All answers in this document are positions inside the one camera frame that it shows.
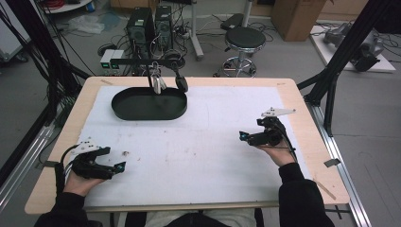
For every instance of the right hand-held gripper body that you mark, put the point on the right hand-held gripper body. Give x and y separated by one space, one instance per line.
268 138

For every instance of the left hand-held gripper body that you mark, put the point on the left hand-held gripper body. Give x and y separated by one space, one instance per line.
90 168

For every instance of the dark green oval tray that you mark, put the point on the dark green oval tray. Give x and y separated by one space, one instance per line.
148 105

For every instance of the black car key fob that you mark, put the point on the black car key fob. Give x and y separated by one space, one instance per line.
182 83

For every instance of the silver key fob with clasp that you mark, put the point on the silver key fob with clasp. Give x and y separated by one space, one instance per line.
156 82

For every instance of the person's left hand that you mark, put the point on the person's left hand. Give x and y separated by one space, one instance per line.
78 186

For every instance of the person's right hand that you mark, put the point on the person's right hand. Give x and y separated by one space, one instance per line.
282 154

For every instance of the grey tape piece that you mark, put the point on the grey tape piece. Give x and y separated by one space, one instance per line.
332 162
49 164

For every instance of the white table mat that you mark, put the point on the white table mat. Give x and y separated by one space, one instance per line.
195 176

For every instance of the thin wooden strip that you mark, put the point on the thin wooden strip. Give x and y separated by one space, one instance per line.
324 189

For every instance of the person's lap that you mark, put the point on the person's lap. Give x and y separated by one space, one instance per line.
198 219

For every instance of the black round stool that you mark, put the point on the black round stool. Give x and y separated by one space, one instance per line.
245 38

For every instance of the white power supply box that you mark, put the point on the white power supply box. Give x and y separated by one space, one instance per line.
106 60
116 60

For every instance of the white metal stand leg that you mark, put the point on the white metal stand leg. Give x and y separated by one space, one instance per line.
196 38

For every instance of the black flat floor device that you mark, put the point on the black flat floor device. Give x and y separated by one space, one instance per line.
231 21

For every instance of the brown cardboard box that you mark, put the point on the brown cardboard box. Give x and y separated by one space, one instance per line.
296 19

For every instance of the small grey robot part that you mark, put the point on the small grey robot part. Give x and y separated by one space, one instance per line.
335 34

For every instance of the large grey robot part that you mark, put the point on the large grey robot part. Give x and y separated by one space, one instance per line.
367 53

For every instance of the narrow black computer tower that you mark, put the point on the narrow black computer tower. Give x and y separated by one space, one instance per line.
163 28

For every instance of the large black computer tower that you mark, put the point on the large black computer tower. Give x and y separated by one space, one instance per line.
138 31

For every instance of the white floor board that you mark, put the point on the white floor board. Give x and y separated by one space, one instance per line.
383 64

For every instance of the clear plastic bag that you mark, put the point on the clear plastic bag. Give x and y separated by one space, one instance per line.
85 24

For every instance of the white cabinet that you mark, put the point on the white cabinet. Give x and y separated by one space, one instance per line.
11 41

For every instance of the white round table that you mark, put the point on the white round table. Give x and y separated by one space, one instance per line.
69 6

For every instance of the aluminium rail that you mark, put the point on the aluminium rail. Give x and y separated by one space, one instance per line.
25 157
343 164

